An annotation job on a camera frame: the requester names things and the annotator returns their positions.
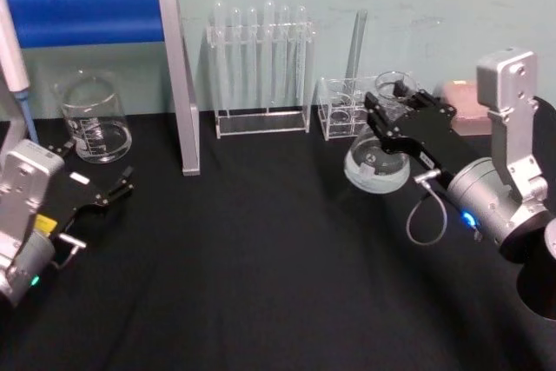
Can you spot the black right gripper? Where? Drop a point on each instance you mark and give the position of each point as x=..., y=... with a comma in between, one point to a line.
x=428, y=136

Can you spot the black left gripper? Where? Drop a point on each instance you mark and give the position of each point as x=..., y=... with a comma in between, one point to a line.
x=71, y=195

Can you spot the clear glass flask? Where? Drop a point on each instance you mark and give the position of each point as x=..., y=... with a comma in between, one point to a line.
x=373, y=171

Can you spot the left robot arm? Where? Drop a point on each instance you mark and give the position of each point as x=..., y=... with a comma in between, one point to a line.
x=19, y=197

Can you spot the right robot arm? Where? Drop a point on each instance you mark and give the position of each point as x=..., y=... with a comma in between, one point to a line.
x=508, y=162

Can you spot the clear glass beaker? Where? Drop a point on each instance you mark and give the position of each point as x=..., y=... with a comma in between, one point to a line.
x=97, y=127

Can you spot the small clear acrylic rack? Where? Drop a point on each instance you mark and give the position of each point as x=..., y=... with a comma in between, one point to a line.
x=336, y=119

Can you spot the long clear glass tube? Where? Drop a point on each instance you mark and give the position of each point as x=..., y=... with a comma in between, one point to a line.
x=358, y=41

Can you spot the pink plastic box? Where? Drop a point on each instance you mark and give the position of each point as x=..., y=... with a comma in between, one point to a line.
x=467, y=101

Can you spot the clear glass test tube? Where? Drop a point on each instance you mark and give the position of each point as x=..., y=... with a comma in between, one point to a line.
x=269, y=49
x=300, y=54
x=220, y=41
x=251, y=54
x=236, y=54

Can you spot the tall clear acrylic tube rack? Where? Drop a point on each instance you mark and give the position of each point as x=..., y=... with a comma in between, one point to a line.
x=260, y=121

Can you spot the white pipette with blue tip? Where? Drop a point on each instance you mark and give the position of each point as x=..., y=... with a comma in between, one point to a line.
x=13, y=54

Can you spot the blue and grey pipette stand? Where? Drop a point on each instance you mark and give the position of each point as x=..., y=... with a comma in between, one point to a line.
x=87, y=15

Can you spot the black table cloth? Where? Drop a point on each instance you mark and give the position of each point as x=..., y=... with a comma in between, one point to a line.
x=260, y=258

